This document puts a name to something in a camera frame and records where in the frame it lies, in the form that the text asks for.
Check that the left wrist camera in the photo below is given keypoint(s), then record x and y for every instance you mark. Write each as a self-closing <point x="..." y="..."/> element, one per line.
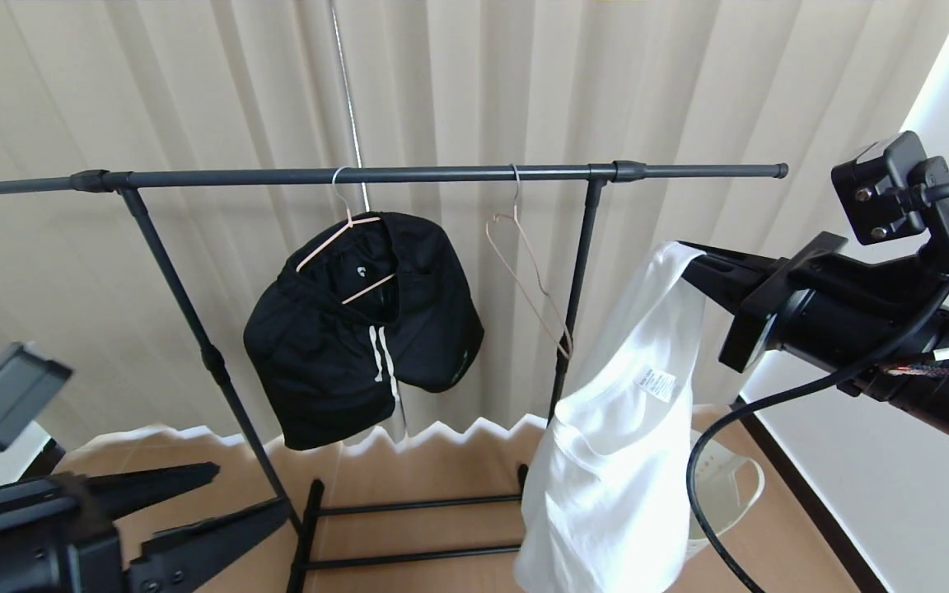
<point x="5" y="395"/>

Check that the white laundry basket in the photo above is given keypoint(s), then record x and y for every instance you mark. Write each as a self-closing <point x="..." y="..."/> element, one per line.
<point x="738" y="494"/>

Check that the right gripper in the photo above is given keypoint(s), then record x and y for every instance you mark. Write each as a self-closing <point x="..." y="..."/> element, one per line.
<point x="845" y="313"/>

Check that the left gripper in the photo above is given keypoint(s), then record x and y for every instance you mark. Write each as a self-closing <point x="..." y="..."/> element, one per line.
<point x="30" y="543"/>

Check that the black clothes rack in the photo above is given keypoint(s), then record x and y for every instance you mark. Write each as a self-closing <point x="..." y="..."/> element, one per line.
<point x="441" y="174"/>

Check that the black garment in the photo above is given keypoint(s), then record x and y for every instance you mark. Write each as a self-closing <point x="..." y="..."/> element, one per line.
<point x="318" y="362"/>

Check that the white garment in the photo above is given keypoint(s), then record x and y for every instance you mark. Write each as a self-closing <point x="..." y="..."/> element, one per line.
<point x="606" y="478"/>

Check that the beige curtain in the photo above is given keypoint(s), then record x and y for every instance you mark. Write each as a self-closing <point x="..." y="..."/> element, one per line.
<point x="153" y="82"/>

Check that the pink clothes hanger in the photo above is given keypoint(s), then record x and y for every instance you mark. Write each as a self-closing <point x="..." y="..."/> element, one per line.
<point x="322" y="245"/>
<point x="540" y="306"/>

